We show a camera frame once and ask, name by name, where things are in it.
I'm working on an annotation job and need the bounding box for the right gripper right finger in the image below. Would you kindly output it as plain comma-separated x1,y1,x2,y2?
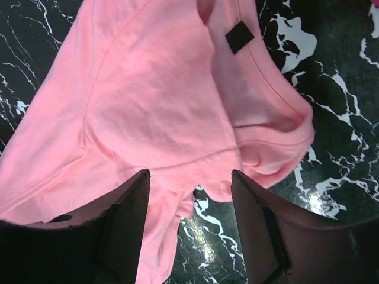
231,170,378,283

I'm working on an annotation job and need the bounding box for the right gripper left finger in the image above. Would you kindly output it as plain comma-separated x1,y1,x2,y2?
1,170,150,283

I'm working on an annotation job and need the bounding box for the pink t-shirt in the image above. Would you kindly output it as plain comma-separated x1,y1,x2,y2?
1,1,314,283

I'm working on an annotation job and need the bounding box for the magenta folded t-shirt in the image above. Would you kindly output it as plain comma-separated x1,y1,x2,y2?
368,0,379,18

